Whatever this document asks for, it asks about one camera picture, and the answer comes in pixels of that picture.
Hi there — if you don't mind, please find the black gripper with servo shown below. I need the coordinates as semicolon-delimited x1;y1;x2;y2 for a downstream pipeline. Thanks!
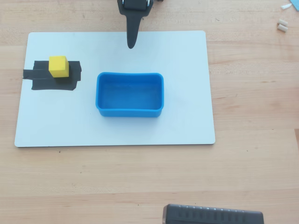
117;0;154;50

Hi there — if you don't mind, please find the yellow foam cube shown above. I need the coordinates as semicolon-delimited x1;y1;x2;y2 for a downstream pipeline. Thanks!
48;56;70;78

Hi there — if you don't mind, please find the blue rectangular plastic bin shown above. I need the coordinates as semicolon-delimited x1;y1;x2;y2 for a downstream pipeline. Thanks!
95;71;165;118

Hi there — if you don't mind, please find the white rectangular board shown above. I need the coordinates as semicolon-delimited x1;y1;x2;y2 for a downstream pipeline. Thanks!
14;30;216;148

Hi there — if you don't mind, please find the black tape patch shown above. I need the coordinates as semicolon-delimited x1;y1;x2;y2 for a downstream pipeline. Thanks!
23;60;82;91

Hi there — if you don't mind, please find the dark ribbed device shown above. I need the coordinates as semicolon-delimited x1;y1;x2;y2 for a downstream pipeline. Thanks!
162;203;265;224

